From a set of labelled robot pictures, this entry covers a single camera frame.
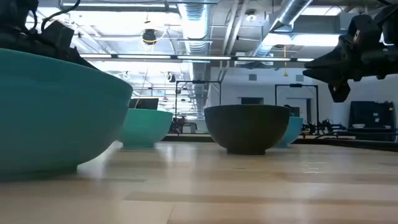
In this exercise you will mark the black metal table frame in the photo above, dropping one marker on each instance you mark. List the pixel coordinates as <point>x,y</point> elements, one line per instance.
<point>342,143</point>

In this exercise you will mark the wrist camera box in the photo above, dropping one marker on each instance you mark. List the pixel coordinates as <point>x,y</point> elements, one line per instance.
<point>365,29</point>
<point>59,34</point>

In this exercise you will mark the round white ceiling fixture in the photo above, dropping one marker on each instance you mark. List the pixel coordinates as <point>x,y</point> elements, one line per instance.
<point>250,17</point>

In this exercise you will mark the black bowl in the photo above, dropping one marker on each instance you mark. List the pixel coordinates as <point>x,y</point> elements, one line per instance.
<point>245,127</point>

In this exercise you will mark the grey wall vent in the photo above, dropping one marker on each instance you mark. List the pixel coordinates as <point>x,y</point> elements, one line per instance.
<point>299,77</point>
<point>252,77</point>

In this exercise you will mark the black cabinet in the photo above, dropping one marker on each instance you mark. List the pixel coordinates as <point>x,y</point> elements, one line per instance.
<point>371,115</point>

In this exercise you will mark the silver spiral air duct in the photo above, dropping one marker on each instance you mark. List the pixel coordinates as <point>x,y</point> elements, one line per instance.
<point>286,15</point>
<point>195,25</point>

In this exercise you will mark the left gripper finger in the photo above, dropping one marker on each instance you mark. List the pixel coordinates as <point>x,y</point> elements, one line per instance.
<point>81,59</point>

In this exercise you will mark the black monitor on stand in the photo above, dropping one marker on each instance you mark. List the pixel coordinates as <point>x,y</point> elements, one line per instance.
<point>143,103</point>

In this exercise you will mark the dark teal bowl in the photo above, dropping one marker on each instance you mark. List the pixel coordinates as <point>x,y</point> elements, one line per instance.
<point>46,118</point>

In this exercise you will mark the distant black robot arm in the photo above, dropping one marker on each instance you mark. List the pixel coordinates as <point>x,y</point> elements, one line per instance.
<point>325,127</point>

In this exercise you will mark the blue bowl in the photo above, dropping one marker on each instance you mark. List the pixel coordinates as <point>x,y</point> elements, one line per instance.
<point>294,129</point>

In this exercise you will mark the black station frame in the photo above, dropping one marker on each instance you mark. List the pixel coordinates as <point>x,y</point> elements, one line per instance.
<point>297,85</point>

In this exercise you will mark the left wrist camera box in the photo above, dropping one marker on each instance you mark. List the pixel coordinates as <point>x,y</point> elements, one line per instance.
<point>59,34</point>

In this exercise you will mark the small white bowl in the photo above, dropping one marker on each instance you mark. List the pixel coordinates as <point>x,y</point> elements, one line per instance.
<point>358,126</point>

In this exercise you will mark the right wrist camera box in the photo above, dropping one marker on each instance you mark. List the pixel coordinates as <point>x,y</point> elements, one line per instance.
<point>365,29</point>

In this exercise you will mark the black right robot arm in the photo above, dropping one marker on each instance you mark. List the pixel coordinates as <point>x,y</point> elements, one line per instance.
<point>390,21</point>

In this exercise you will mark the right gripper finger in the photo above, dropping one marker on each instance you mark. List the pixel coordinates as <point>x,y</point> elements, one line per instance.
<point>335,62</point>
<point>332,76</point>

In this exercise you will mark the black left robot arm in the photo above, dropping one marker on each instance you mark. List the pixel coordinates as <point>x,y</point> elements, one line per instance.
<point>15,15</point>

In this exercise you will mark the light green bowl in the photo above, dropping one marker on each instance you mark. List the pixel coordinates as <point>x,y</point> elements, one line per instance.
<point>146,127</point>

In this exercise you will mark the long ceiling light strip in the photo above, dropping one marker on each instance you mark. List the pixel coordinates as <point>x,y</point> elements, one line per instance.
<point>202,57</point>

